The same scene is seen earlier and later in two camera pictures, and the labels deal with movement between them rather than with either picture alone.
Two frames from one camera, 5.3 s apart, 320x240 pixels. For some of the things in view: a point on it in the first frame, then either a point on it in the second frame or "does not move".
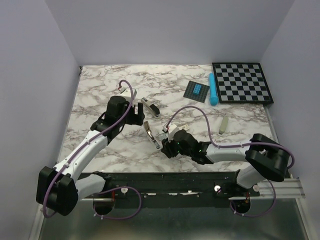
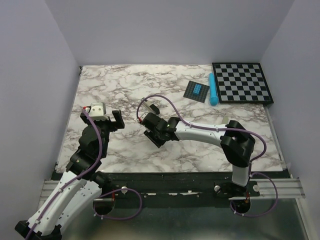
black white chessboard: (241, 83) does not move
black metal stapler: (153, 110) does not move
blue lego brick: (197, 89) does not move
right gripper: (167, 149) -> (157, 143)
